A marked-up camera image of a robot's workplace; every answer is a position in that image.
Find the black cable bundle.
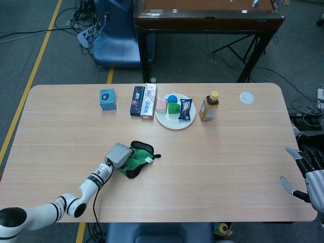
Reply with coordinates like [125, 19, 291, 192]
[68, 0, 102, 56]

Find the tea bottle yellow cap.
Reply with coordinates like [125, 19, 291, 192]
[198, 91, 220, 122]

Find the white round table grommet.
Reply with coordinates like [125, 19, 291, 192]
[239, 91, 255, 104]

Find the white round plate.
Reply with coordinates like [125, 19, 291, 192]
[154, 93, 197, 131]

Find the dark brown wooden table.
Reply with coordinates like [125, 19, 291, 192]
[133, 0, 286, 84]

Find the light blue small box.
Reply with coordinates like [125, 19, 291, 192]
[99, 88, 118, 111]

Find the green cloth black trim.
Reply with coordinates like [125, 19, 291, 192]
[113, 140, 162, 180]

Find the blue snack packet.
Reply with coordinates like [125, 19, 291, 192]
[178, 98, 193, 122]

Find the white wall socket strip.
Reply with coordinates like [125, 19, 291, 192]
[316, 85, 324, 109]

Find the white red toothpaste box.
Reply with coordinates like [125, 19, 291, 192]
[140, 83, 158, 120]

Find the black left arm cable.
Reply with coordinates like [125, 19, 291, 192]
[92, 174, 112, 243]

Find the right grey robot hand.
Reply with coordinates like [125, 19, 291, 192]
[279, 146, 324, 211]

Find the person leg with shoe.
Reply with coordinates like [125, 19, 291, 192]
[293, 126, 324, 152]

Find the green cube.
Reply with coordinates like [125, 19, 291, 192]
[167, 102, 181, 115]

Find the white power strip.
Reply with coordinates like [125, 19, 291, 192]
[77, 26, 102, 48]

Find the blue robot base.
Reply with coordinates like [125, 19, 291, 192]
[92, 0, 155, 69]

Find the pink block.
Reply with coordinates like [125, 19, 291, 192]
[155, 97, 169, 113]

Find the dark blue toothpaste box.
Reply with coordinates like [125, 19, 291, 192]
[130, 86, 146, 117]

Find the white thin cable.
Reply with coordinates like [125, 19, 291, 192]
[298, 105, 322, 127]

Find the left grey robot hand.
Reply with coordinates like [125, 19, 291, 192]
[104, 142, 135, 172]

